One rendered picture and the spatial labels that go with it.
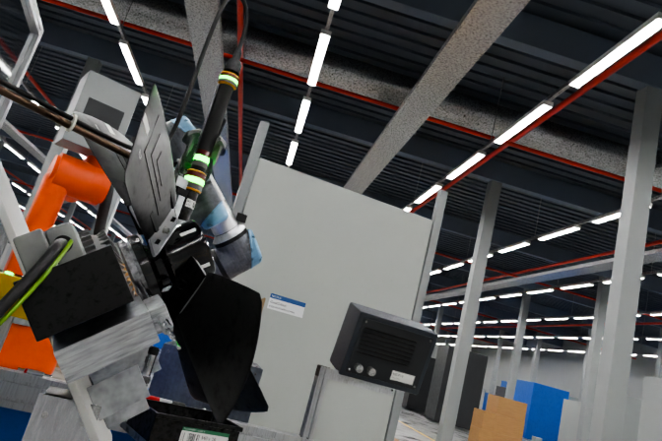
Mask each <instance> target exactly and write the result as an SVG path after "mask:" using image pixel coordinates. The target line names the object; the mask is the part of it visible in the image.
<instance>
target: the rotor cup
mask: <svg viewBox="0 0 662 441"><path fill-rule="evenodd" d="M192 228H195V229H196V231H193V232H191V233H188V234H186V235H183V236H180V233H182V232H185V231H187V230H190V229H192ZM126 241H127V244H128V247H130V248H131V249H132V251H133V253H134V255H135V258H136V260H137V262H138V264H139V267H140V269H141V272H142V274H143V277H144V279H145V282H146V284H147V287H148V289H149V290H150V292H151V293H152V295H156V294H159V295H160V297H161V299H162V300H163V302H165V299H164V296H163V289H164V288H165V287H168V286H172V285H173V284H174V282H175V281H176V280H177V278H178V277H179V275H180V274H181V273H182V271H183V270H184V268H185V267H186V266H187V264H188V263H189V261H190V260H191V259H192V257H194V258H195V260H197V261H198V263H199V264H200V266H202V265H204V264H207V263H209V262H210V266H208V267H206V268H203V270H204V272H205V273H206V275H207V274H208V273H209V272H210V273H215V272H216V265H215V261H214V257H213V254H212V251H211V249H210V246H209V244H208V241H207V239H206V237H205V235H204V233H203V231H202V229H201V227H200V226H199V224H198V223H197V222H196V221H195V220H187V221H184V222H182V223H179V224H178V225H177V227H176V229H175V230H174V232H173V233H172V235H171V236H170V238H169V239H168V241H167V242H166V243H165V245H164V247H163V248H162V250H161V251H160V253H159V254H158V255H157V256H156V257H154V258H151V255H150V251H149V248H148V245H145V244H143V243H142V241H141V240H140V238H139V236H138V235H137V234H132V235H130V236H127V237H126Z"/></svg>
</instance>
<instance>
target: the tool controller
mask: <svg viewBox="0 0 662 441"><path fill-rule="evenodd" d="M437 338H438V334H437V333H436V332H434V331H433V330H431V329H430V328H429V327H427V326H426V325H424V324H422V323H419V322H415V321H412V320H409V319H405V318H402V317H399V316H396V315H392V314H389V313H386V312H383V311H379V310H376V309H373V308H370V307H366V306H363V305H360V304H356V303H354V302H351V303H350V305H349V308H348V310H347V313H346V316H345V319H344V322H343V324H342V327H341V330H340V333H339V336H338V339H337V341H336V344H335V346H334V349H333V352H332V354H331V357H330V362H331V363H332V365H333V366H334V367H335V369H336V370H339V374H341V375H344V376H348V377H352V378H356V379H359V380H363V381H366V382H370V383H373V384H377V385H381V386H385V387H388V388H392V389H396V390H400V391H403V392H407V393H411V394H415V395H418V394H419V391H420V388H421V385H422V383H423V380H424V377H425V374H426V371H427V368H428V366H429V363H430V358H431V355H432V352H433V350H434V347H435V344H436V341H437Z"/></svg>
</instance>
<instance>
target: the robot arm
mask: <svg viewBox="0 0 662 441"><path fill-rule="evenodd" d="M175 120H176V118H174V119H170V121H168V122H167V123H166V127H167V131H168V133H169V132H170V130H171V128H172V126H173V124H174V122H175ZM226 122H227V120H226V118H225V117H224V120H223V123H222V126H221V129H220V132H219V135H218V138H217V141H216V143H215V146H214V148H213V151H212V155H211V158H210V161H209V164H208V167H207V170H206V172H205V174H206V175H207V177H206V180H205V183H204V186H203V189H202V192H201V194H199V195H198V197H197V200H196V204H195V207H194V210H193V212H192V214H191V216H190V220H194V221H196V222H197V223H198V224H199V226H200V225H201V226H203V228H204V229H209V228H211V230H212V232H213V234H214V235H215V238H214V241H213V244H214V245H215V248H214V249H212V250H211V251H212V254H213V257H214V261H215V265H216V272H215V274H217V275H220V276H223V277H225V278H228V279H230V280H231V279H233V278H235V277H236V276H238V275H240V274H242V273H244V272H246V271H247V270H249V269H252V268H253V267H255V266H256V265H258V264H259V263H261V261H262V255H261V252H260V249H259V246H258V243H257V241H256V238H255V236H254V233H253V231H252V229H246V228H245V226H244V225H242V224H238V223H237V221H236V219H235V217H234V215H233V213H232V211H231V209H230V207H229V205H228V203H227V201H226V199H225V198H224V196H223V194H222V192H221V190H220V188H219V186H218V185H217V183H216V181H215V179H214V177H213V175H212V173H211V172H212V169H213V168H212V165H215V164H216V163H217V160H218V158H219V156H224V155H225V153H226V150H227V143H226V142H225V140H224V139H223V138H222V137H221V136H220V135H221V133H222V131H223V129H224V126H225V124H226ZM203 125H204V123H203ZM203 125H202V127H201V129H195V127H194V126H193V125H192V123H191V122H190V120H189V119H188V118H187V117H186V116H182V118H181V120H180V123H179V125H178V127H177V129H176V131H175V133H174V135H173V137H172V139H171V141H170V147H171V153H172V160H173V168H174V175H179V176H181V177H183V178H184V177H185V174H186V171H187V169H190V167H191V164H192V161H193V159H194V157H193V155H194V152H195V149H196V146H197V143H198V140H199V138H200V136H201V133H202V128H203ZM202 134H203V133H202Z"/></svg>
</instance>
